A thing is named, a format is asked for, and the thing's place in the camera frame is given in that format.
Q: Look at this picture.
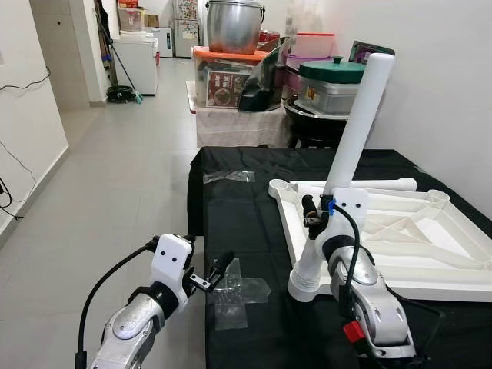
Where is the bench with white lace cloth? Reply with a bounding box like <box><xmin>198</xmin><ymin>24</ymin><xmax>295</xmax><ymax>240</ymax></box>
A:
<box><xmin>188</xmin><ymin>81</ymin><xmax>293</xmax><ymax>148</ymax></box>

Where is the green pot with lid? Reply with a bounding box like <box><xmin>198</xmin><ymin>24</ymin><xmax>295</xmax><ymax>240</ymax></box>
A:
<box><xmin>298</xmin><ymin>56</ymin><xmax>366</xmax><ymax>84</ymax></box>

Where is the white box with pink lid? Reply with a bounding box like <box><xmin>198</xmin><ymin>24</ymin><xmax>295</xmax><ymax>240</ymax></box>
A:
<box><xmin>294</xmin><ymin>32</ymin><xmax>337</xmax><ymax>58</ymax></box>

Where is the white plastic table leg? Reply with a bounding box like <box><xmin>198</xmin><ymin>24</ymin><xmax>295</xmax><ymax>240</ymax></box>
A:
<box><xmin>288</xmin><ymin>52</ymin><xmax>395</xmax><ymax>302</ymax></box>
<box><xmin>296</xmin><ymin>178</ymin><xmax>418</xmax><ymax>191</ymax></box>

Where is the dark framed picture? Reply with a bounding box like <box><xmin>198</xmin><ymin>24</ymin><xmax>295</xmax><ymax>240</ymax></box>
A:
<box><xmin>348</xmin><ymin>41</ymin><xmax>397</xmax><ymax>66</ymax></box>

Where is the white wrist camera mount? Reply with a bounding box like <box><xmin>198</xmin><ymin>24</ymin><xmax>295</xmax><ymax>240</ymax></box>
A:
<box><xmin>150</xmin><ymin>234</ymin><xmax>194</xmax><ymax>304</ymax></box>
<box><xmin>311</xmin><ymin>188</ymin><xmax>368</xmax><ymax>247</ymax></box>

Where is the crinkled clear tape strip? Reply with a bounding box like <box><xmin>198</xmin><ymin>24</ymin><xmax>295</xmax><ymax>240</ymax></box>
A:
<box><xmin>204</xmin><ymin>169</ymin><xmax>254</xmax><ymax>184</ymax></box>

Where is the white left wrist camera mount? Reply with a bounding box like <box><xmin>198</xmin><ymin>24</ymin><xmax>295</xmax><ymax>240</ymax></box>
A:
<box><xmin>150</xmin><ymin>234</ymin><xmax>194</xmax><ymax>304</ymax></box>

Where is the black wall cable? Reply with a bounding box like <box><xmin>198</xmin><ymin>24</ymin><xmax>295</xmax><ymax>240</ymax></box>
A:
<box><xmin>0</xmin><ymin>68</ymin><xmax>51</xmax><ymax>220</ymax></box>

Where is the clear plastic container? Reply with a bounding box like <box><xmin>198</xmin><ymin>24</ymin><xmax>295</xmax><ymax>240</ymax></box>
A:
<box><xmin>296</xmin><ymin>77</ymin><xmax>362</xmax><ymax>116</ymax></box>

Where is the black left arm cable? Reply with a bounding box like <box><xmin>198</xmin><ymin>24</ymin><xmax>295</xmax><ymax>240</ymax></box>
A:
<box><xmin>75</xmin><ymin>240</ymin><xmax>158</xmax><ymax>369</ymax></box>

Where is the white cabinet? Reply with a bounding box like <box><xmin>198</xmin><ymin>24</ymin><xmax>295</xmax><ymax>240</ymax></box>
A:
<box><xmin>111</xmin><ymin>31</ymin><xmax>158</xmax><ymax>97</ymax></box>

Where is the square clear tape patch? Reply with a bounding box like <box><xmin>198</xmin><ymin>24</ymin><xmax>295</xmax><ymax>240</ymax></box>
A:
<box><xmin>208</xmin><ymin>258</ymin><xmax>274</xmax><ymax>331</ymax></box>

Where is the white plastic table top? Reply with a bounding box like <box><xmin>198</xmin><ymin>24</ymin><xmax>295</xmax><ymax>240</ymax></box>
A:
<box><xmin>269</xmin><ymin>178</ymin><xmax>492</xmax><ymax>303</ymax></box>

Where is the steel pot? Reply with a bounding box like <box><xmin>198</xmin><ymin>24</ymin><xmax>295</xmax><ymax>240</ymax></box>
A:
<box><xmin>205</xmin><ymin>0</ymin><xmax>266</xmax><ymax>55</ymax></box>

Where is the black round wok stand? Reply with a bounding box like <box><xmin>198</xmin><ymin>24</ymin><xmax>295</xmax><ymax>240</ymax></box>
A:
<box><xmin>283</xmin><ymin>100</ymin><xmax>354</xmax><ymax>148</ymax></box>

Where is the black table cloth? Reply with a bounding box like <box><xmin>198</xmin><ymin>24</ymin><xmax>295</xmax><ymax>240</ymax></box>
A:
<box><xmin>187</xmin><ymin>146</ymin><xmax>492</xmax><ymax>369</ymax></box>

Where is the black floor mop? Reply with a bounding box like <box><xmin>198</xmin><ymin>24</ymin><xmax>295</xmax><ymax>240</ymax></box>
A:
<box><xmin>98</xmin><ymin>12</ymin><xmax>145</xmax><ymax>105</ymax></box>

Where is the black plastic bag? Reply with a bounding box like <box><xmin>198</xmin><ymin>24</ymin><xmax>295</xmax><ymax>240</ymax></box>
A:
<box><xmin>238</xmin><ymin>38</ymin><xmax>285</xmax><ymax>114</ymax></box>

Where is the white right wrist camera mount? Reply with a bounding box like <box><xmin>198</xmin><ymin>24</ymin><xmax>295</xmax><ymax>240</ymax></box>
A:
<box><xmin>311</xmin><ymin>188</ymin><xmax>368</xmax><ymax>247</ymax></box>

